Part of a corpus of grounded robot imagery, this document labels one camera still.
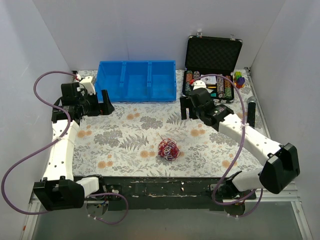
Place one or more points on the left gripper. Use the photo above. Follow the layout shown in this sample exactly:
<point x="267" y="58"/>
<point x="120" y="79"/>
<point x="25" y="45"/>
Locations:
<point x="99" y="105"/>

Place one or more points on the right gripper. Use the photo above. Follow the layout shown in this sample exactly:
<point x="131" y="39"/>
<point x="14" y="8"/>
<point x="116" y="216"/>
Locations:
<point x="189" y="107"/>

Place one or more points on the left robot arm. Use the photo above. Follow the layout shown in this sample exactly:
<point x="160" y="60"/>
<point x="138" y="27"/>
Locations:
<point x="57" y="189"/>

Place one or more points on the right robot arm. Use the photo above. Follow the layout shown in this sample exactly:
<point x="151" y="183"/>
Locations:
<point x="280" y="163"/>

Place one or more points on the blue three-compartment bin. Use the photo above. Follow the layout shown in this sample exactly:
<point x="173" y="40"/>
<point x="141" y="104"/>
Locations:
<point x="137" y="81"/>

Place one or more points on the black poker chip case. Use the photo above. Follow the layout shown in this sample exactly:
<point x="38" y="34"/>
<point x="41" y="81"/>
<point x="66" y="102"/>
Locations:
<point x="209" y="55"/>

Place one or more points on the colourful block toy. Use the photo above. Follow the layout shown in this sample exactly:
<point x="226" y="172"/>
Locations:
<point x="238" y="80"/>

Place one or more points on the black microphone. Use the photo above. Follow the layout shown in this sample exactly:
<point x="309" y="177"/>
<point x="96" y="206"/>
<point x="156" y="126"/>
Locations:
<point x="251" y="111"/>

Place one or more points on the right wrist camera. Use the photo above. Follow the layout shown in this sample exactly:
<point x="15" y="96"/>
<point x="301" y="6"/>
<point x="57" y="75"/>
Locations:
<point x="199" y="84"/>

